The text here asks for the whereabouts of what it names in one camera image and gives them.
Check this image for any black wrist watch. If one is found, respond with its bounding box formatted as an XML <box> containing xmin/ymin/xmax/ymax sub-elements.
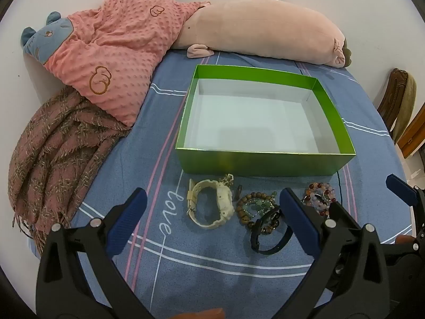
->
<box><xmin>250</xmin><ymin>204</ymin><xmax>295</xmax><ymax>256</ymax></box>

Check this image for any white wrist watch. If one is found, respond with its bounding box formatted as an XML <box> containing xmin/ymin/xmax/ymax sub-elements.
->
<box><xmin>186</xmin><ymin>178</ymin><xmax>236</xmax><ymax>230</ymax></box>

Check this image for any green cardboard box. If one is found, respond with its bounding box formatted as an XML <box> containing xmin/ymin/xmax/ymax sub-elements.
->
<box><xmin>175</xmin><ymin>65</ymin><xmax>356</xmax><ymax>176</ymax></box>

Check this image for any pink and amber bead bracelet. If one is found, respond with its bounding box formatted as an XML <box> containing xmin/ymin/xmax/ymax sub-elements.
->
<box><xmin>301</xmin><ymin>182</ymin><xmax>338</xmax><ymax>219</ymax></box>

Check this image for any pink dotted bear pillow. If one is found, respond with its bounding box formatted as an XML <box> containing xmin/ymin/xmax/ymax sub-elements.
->
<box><xmin>22</xmin><ymin>0</ymin><xmax>211</xmax><ymax>127</ymax></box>

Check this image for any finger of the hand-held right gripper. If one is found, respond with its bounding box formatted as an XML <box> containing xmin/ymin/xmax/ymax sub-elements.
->
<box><xmin>386</xmin><ymin>174</ymin><xmax>419</xmax><ymax>207</ymax></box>

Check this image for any pink brown woven scarf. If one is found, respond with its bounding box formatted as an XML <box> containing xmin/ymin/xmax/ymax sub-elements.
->
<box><xmin>7</xmin><ymin>85</ymin><xmax>131</xmax><ymax>256</ymax></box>

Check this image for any green stone bead bracelet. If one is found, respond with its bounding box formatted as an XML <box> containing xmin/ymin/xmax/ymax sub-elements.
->
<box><xmin>244</xmin><ymin>198</ymin><xmax>278</xmax><ymax>220</ymax></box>

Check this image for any brown wooden bead bracelet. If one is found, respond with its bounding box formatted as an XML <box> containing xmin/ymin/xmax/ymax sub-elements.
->
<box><xmin>236</xmin><ymin>191</ymin><xmax>283</xmax><ymax>235</ymax></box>

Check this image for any blue striped bed sheet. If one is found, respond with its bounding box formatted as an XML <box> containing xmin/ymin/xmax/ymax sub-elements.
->
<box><xmin>28</xmin><ymin>48</ymin><xmax>407</xmax><ymax>319</ymax></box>

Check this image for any wooden furniture edge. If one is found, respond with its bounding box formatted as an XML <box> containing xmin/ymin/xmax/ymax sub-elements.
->
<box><xmin>397</xmin><ymin>106</ymin><xmax>425</xmax><ymax>158</ymax></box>

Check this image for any pink plush pig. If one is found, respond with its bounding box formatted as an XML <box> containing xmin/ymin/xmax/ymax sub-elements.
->
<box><xmin>173</xmin><ymin>0</ymin><xmax>352</xmax><ymax>69</ymax></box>

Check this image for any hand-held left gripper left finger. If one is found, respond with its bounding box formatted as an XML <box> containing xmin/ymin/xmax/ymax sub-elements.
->
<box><xmin>36</xmin><ymin>188</ymin><xmax>156</xmax><ymax>319</ymax></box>

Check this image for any carved wooden chair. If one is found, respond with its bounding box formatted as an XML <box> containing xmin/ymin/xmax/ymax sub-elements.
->
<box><xmin>377</xmin><ymin>68</ymin><xmax>410</xmax><ymax>130</ymax></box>

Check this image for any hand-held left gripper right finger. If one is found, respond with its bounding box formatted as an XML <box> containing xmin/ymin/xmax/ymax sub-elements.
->
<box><xmin>272</xmin><ymin>188</ymin><xmax>390</xmax><ymax>319</ymax></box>

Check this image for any olive cloth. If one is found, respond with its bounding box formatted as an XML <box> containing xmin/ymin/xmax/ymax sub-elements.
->
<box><xmin>392</xmin><ymin>73</ymin><xmax>417</xmax><ymax>144</ymax></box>

